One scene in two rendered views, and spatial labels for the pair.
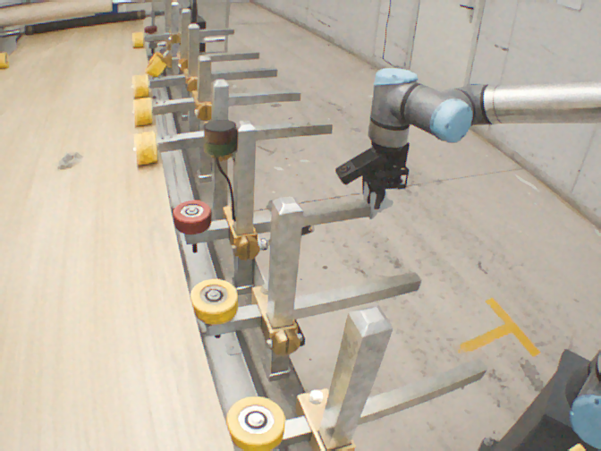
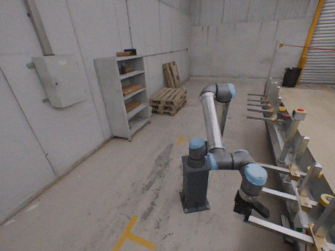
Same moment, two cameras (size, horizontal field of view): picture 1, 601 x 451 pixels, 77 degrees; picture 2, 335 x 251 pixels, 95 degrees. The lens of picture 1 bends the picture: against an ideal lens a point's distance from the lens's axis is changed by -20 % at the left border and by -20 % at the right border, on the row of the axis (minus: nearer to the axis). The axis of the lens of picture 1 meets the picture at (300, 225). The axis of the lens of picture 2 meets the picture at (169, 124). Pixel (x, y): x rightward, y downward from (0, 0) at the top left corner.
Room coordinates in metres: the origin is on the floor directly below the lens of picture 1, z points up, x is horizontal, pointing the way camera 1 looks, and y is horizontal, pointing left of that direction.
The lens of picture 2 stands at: (1.56, -0.04, 1.71)
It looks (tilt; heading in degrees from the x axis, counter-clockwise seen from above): 27 degrees down; 228
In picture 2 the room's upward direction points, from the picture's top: 2 degrees counter-clockwise
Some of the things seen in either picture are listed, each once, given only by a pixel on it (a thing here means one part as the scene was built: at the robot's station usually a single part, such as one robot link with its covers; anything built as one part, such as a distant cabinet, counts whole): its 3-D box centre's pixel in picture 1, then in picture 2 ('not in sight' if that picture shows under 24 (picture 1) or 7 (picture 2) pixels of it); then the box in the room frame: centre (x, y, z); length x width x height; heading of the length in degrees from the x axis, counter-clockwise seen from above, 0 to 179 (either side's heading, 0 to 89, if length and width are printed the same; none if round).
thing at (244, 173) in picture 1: (242, 228); (317, 232); (0.77, 0.12, 0.87); 0.03 x 0.03 x 0.48; 23
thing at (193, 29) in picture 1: (193, 89); not in sight; (1.46, 0.41, 0.92); 0.03 x 0.03 x 0.48; 23
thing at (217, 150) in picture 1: (219, 143); not in sight; (0.75, 0.16, 1.07); 0.06 x 0.06 x 0.02
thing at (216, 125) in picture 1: (220, 175); not in sight; (0.75, 0.16, 1.00); 0.06 x 0.06 x 0.22; 23
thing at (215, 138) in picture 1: (219, 131); not in sight; (0.75, 0.16, 1.10); 0.06 x 0.06 x 0.02
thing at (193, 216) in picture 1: (193, 230); not in sight; (0.76, 0.23, 0.85); 0.08 x 0.08 x 0.11
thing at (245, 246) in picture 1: (239, 232); (318, 240); (0.79, 0.13, 0.85); 0.13 x 0.06 x 0.05; 23
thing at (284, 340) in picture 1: (275, 319); (301, 199); (0.56, 0.03, 0.83); 0.13 x 0.06 x 0.05; 23
